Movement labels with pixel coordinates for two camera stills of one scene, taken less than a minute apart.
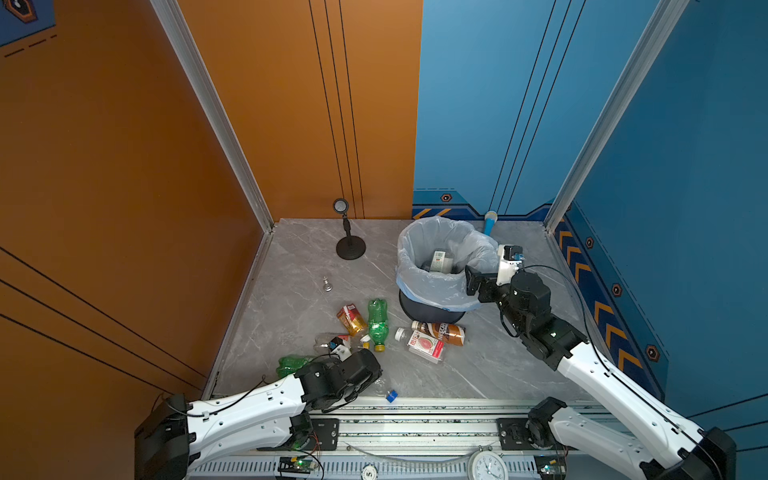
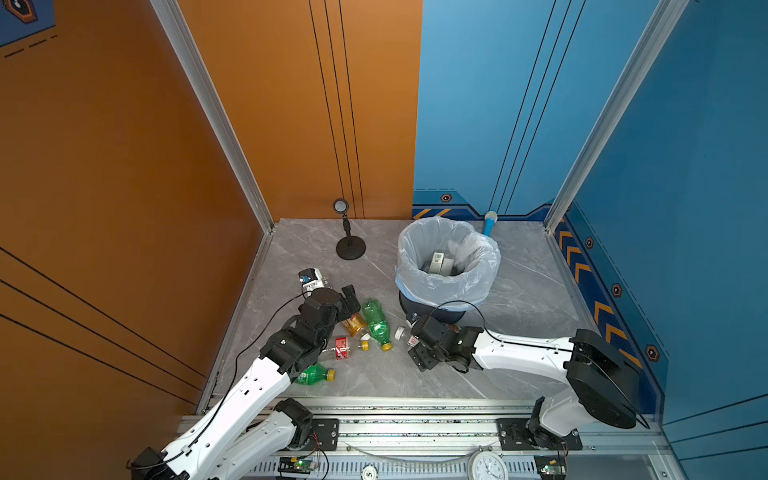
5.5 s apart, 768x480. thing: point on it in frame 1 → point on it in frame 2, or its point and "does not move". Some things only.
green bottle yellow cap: x=378 y=322 does not move
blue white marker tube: x=490 y=219 does not move
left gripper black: x=375 y=377 → x=344 y=311
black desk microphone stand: x=349 y=247 does not move
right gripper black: x=489 y=284 → x=420 y=360
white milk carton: x=441 y=263 does not move
